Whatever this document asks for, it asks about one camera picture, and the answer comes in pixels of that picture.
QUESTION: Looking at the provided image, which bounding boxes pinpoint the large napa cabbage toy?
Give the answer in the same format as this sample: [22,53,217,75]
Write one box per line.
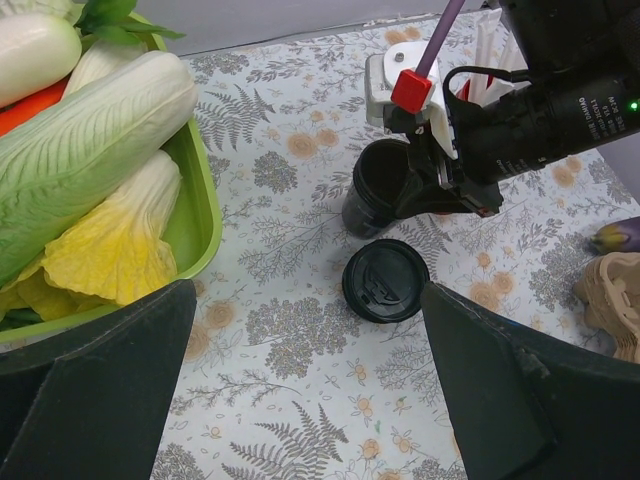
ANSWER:
[1,50,198,283]

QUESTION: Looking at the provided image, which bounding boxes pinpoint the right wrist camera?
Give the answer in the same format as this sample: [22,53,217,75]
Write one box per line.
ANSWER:
[364,41,458,159]

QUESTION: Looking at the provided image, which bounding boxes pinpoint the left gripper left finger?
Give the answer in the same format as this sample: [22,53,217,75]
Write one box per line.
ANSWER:
[1,280,196,479]

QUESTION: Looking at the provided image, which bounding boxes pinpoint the black coffee cup lid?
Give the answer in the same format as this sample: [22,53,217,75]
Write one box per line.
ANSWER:
[342,239,430,324]

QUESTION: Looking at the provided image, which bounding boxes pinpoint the yellow leaf cabbage toy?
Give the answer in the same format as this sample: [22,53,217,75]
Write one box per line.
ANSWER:
[1,150,181,321]

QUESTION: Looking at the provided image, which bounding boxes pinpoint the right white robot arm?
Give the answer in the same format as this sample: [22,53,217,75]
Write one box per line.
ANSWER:
[383,1,639,219]

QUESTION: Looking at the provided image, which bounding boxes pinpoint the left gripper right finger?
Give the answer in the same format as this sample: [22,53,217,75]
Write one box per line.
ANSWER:
[421,282,639,479]

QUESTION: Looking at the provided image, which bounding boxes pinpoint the purple toy eggplant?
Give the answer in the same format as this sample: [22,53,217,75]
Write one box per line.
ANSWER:
[590,216,640,255]

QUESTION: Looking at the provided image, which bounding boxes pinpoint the orange carrot toy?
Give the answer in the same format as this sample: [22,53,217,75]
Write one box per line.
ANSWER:
[0,77,69,136]

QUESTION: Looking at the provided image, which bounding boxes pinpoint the green bok choy toy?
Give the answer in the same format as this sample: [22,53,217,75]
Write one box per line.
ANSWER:
[74,0,185,45]

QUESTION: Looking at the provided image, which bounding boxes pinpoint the cardboard cup carrier tray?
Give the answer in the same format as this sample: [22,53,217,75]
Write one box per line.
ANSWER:
[574,253,639,364]

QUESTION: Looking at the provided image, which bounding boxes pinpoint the white wrapped straws bundle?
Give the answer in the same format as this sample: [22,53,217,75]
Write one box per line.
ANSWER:
[467,8,527,106]

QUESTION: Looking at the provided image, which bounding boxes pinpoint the black coffee cups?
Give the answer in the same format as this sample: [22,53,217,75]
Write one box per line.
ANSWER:
[342,139,409,239]

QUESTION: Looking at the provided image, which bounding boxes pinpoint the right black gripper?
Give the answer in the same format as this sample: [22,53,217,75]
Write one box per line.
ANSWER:
[384,89,503,220]

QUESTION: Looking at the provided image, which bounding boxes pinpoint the green vegetable tray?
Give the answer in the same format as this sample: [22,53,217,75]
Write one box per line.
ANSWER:
[1,43,221,343]

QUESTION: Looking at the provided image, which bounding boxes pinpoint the red straw holder cup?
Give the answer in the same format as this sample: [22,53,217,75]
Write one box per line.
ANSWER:
[455,79,471,102]

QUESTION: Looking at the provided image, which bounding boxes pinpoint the floral table mat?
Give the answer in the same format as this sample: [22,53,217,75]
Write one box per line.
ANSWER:
[152,19,639,479]

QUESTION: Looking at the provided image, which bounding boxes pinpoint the white radish toy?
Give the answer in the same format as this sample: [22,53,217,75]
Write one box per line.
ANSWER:
[1,13,82,107]

